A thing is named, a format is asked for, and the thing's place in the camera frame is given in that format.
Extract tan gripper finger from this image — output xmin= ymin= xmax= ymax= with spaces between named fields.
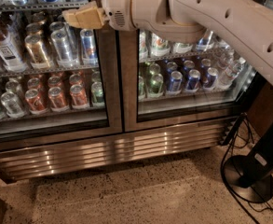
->
xmin=62 ymin=1 xmax=106 ymax=29

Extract glass fridge door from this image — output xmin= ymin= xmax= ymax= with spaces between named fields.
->
xmin=0 ymin=0 xmax=121 ymax=152
xmin=116 ymin=0 xmax=273 ymax=133

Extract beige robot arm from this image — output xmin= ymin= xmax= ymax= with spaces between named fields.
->
xmin=62 ymin=0 xmax=273 ymax=86

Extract green soda can left door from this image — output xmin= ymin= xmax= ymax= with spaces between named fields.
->
xmin=91 ymin=82 xmax=104 ymax=106

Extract stainless fridge bottom grille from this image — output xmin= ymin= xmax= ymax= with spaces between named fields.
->
xmin=0 ymin=117 xmax=236 ymax=183

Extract silver tall can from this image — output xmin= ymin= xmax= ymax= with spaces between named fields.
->
xmin=51 ymin=30 xmax=78 ymax=68

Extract gold drink can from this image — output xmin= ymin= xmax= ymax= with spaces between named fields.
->
xmin=25 ymin=35 xmax=54 ymax=70

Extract white green soda can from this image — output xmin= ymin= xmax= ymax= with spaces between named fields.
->
xmin=151 ymin=33 xmax=170 ymax=57
xmin=173 ymin=43 xmax=193 ymax=54

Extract white green soda can right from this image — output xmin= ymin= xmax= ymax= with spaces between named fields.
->
xmin=173 ymin=43 xmax=193 ymax=54

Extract orange soda can right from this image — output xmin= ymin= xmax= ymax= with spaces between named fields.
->
xmin=70 ymin=84 xmax=88 ymax=109

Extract orange soda can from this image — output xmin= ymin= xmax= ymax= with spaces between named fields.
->
xmin=48 ymin=87 xmax=69 ymax=112
xmin=25 ymin=89 xmax=48 ymax=114
xmin=70 ymin=84 xmax=88 ymax=109

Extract brown tea bottle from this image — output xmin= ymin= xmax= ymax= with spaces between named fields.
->
xmin=0 ymin=25 xmax=28 ymax=72

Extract orange soda can middle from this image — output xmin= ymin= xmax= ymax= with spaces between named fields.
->
xmin=48 ymin=87 xmax=69 ymax=112

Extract green can lower right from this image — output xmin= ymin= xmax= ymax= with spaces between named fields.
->
xmin=148 ymin=74 xmax=164 ymax=97

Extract orange soda can left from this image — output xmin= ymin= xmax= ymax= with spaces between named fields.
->
xmin=25 ymin=89 xmax=48 ymax=114

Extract silver can lower left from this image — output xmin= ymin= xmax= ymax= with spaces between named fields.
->
xmin=1 ymin=92 xmax=26 ymax=118

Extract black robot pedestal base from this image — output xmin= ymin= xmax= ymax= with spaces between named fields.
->
xmin=223 ymin=123 xmax=273 ymax=203

